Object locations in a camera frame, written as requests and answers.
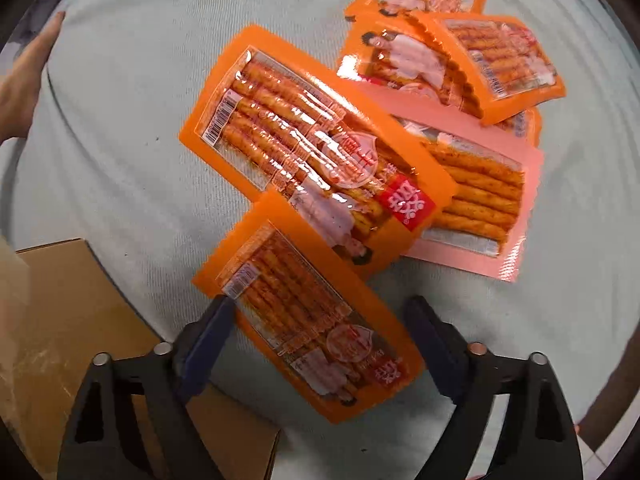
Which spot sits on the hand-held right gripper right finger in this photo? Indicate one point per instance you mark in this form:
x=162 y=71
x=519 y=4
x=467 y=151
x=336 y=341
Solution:
x=435 y=355

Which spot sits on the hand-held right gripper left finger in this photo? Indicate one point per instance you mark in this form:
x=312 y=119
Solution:
x=205 y=345

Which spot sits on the brown cardboard box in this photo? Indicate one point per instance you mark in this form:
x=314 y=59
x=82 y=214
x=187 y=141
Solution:
x=75 y=320

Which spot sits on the pink spicy stick snack packet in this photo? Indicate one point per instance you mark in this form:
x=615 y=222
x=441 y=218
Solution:
x=480 y=195

